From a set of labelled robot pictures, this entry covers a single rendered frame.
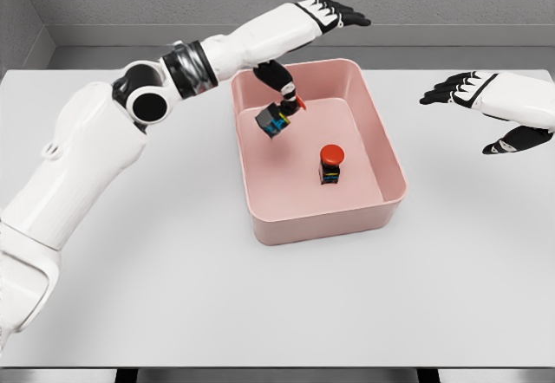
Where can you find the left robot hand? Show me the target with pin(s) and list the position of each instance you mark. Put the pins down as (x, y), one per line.
(288, 27)

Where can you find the black red-button industrial switch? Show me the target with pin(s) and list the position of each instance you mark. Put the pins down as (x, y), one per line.
(271, 123)
(331, 170)

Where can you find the pink rectangular basket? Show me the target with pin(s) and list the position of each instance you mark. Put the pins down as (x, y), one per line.
(303, 222)

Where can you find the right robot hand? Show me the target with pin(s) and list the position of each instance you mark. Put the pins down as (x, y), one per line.
(516, 97)

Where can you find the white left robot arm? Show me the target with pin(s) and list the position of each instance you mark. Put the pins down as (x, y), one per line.
(86, 140)

